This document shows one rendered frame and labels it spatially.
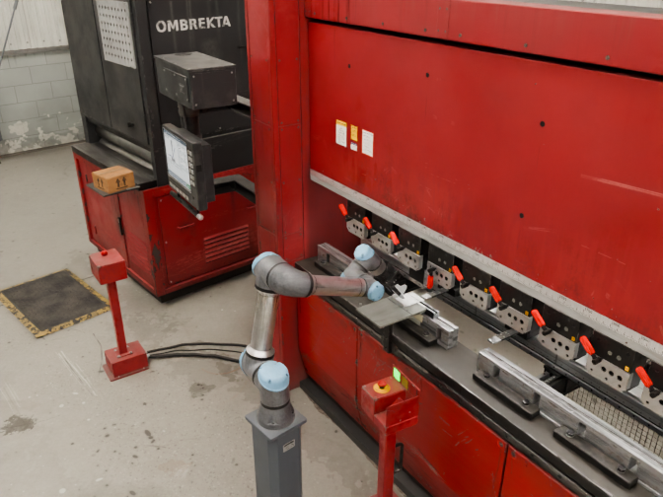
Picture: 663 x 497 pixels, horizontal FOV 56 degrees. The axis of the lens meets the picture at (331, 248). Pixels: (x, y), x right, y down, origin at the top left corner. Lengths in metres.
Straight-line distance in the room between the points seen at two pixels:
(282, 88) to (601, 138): 1.66
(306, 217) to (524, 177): 1.52
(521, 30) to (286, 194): 1.62
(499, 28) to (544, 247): 0.74
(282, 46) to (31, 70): 6.31
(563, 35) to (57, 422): 3.29
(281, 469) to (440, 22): 1.82
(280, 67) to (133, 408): 2.16
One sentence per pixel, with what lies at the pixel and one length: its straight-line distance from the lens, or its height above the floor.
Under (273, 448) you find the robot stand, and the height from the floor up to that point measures 0.70.
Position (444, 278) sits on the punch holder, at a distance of 2.66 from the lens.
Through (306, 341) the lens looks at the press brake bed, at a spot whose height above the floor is 0.40.
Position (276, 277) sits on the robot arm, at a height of 1.38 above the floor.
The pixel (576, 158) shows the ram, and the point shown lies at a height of 1.87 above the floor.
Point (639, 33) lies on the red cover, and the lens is 1.95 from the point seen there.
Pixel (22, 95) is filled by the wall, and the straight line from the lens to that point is 9.16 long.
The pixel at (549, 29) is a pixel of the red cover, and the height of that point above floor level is 2.24.
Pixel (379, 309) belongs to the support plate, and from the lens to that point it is 2.83.
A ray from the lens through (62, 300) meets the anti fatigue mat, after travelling 5.25.
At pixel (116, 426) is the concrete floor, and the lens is 3.91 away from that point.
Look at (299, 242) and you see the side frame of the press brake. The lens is 3.48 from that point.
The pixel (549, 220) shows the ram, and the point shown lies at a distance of 2.22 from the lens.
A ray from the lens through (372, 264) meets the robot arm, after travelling 2.62.
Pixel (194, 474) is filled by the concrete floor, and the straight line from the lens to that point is 3.52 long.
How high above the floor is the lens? 2.47
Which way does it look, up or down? 26 degrees down
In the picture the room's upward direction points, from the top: straight up
